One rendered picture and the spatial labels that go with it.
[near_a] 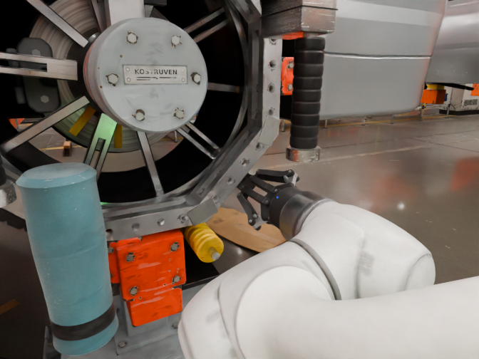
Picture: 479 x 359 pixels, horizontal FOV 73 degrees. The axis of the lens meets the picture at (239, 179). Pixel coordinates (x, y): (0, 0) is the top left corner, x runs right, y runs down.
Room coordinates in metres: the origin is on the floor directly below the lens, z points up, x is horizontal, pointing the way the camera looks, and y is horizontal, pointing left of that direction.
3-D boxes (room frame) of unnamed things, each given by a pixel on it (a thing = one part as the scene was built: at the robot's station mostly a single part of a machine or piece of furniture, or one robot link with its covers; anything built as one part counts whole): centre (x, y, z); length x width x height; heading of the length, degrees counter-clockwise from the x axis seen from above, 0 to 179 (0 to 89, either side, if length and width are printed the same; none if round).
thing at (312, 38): (0.41, -0.08, 0.83); 0.04 x 0.04 x 0.16
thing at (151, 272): (0.58, 0.19, 0.48); 0.16 x 0.12 x 0.17; 27
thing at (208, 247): (0.69, 0.11, 0.51); 0.29 x 0.06 x 0.06; 27
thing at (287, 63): (0.69, -0.10, 0.85); 0.09 x 0.08 x 0.07; 117
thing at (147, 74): (0.48, 0.14, 0.85); 0.21 x 0.14 x 0.14; 27
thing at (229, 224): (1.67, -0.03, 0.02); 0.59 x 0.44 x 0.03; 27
